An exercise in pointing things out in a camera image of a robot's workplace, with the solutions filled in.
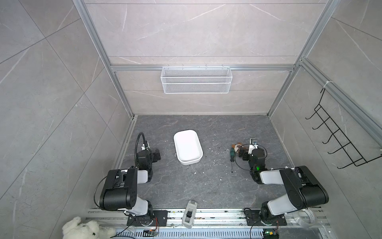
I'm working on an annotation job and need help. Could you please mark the grey white clamp device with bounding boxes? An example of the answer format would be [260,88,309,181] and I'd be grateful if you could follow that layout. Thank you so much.
[182,200,198,229]

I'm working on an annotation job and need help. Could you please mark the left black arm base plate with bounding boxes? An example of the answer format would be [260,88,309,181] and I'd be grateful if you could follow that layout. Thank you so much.
[126,210,169,227]

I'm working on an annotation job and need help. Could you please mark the white plastic bin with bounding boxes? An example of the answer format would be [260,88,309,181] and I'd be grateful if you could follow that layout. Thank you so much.
[174,129,204,165]

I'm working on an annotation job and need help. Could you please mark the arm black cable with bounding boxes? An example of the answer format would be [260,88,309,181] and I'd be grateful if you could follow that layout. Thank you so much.
[234,143,268,172]
[134,132,147,167]

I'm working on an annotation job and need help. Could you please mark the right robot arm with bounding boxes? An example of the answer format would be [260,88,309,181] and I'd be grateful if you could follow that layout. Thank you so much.
[230,143,329,225]

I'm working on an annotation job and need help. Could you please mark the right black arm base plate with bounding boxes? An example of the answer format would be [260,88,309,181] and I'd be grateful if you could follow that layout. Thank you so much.
[243,208,287,226]

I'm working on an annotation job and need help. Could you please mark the aluminium frame rail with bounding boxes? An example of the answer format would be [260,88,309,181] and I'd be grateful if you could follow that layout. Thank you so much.
[85,207,330,229]

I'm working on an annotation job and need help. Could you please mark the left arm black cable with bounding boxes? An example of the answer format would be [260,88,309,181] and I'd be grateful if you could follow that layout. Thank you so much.
[134,132,147,167]

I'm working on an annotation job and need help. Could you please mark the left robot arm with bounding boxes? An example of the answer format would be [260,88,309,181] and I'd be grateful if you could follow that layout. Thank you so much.
[98,149,161,226]

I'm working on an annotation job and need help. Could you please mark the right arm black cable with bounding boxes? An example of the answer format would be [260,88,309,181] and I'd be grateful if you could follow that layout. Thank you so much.
[234,143,268,172]

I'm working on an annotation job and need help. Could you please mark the white wire mesh basket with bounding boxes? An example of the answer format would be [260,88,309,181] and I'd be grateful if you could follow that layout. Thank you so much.
[161,66,233,94]

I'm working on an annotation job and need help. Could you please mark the brown white small object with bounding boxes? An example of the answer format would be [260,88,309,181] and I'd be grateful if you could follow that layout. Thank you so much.
[231,143,242,152]

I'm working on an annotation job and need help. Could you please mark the black wire hook rack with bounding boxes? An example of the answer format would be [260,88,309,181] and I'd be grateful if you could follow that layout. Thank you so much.
[305,88,382,169]

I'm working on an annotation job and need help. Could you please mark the green black handled screwdriver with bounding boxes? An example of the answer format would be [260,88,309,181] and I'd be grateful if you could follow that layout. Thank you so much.
[230,147,235,172]

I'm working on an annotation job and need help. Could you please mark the white plush toy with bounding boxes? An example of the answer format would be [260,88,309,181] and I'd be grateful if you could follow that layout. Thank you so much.
[62,217,116,239]

